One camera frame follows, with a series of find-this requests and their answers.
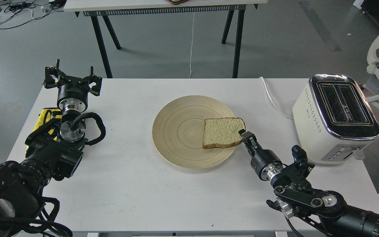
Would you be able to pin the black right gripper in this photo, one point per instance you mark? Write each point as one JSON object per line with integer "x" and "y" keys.
{"x": 264, "y": 162}

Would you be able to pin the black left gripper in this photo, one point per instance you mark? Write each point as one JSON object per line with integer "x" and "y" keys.
{"x": 70, "y": 87}

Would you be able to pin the slice of bread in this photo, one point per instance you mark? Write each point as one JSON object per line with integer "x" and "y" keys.
{"x": 222, "y": 132}

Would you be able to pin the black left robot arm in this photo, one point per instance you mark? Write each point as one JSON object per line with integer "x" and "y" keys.
{"x": 22, "y": 204}

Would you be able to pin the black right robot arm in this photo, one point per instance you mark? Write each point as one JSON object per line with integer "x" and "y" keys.
{"x": 326, "y": 211}

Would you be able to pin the white chrome toaster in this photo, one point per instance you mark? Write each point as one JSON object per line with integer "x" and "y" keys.
{"x": 333, "y": 120}

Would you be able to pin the yellow black cloth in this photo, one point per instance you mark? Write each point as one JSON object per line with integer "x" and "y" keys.
{"x": 57, "y": 135}

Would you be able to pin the round wooden plate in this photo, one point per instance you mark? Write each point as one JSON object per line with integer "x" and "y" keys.
{"x": 178, "y": 132}

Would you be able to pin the brown object on background table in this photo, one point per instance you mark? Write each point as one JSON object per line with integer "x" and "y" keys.
{"x": 176, "y": 2}

